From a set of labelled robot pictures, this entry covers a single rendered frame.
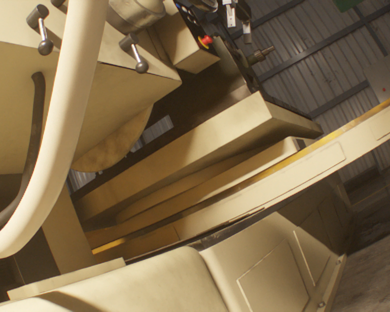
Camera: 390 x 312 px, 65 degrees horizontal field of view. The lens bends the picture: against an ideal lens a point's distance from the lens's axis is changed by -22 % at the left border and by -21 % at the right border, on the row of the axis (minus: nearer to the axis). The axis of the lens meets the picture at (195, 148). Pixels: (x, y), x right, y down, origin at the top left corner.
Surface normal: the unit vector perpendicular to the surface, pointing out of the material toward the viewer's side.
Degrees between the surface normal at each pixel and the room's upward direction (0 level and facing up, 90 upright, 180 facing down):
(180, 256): 74
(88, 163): 90
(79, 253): 90
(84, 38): 133
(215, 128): 90
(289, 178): 90
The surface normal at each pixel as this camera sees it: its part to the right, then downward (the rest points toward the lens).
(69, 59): -0.09, 0.37
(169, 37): -0.47, 0.00
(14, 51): 0.40, 0.89
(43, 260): 0.79, -0.45
